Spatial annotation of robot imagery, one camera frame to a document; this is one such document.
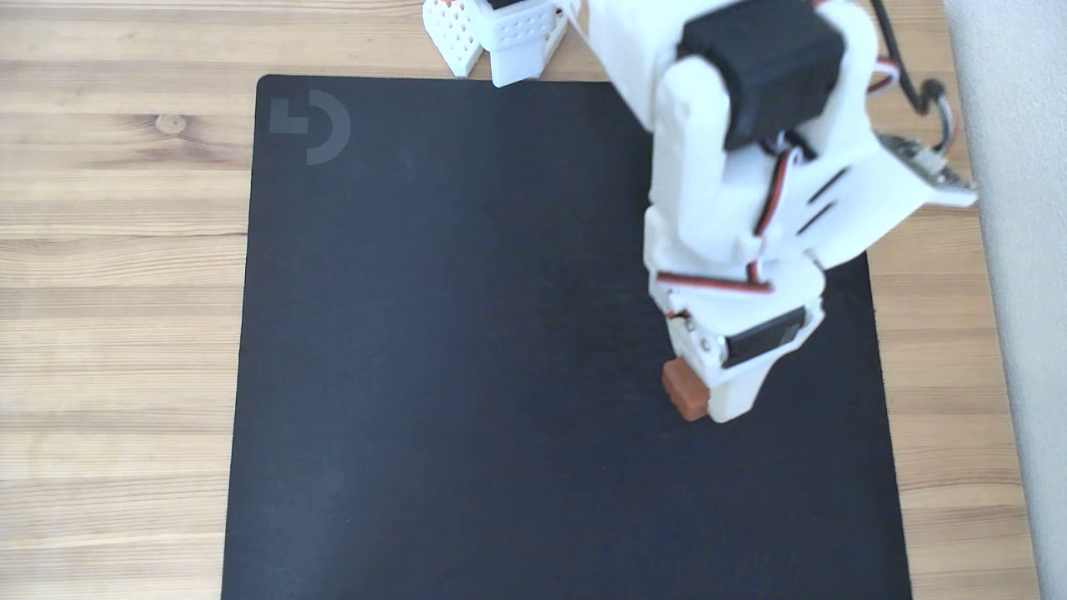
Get brown square toy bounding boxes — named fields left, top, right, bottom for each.
left=662, top=358, right=711, bottom=423

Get black desk mat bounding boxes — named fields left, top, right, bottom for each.
left=221, top=75, right=914, bottom=600

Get small camera on white bracket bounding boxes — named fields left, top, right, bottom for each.
left=874, top=131, right=979, bottom=209

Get black cable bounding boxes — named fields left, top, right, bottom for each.
left=869, top=0, right=955, bottom=158

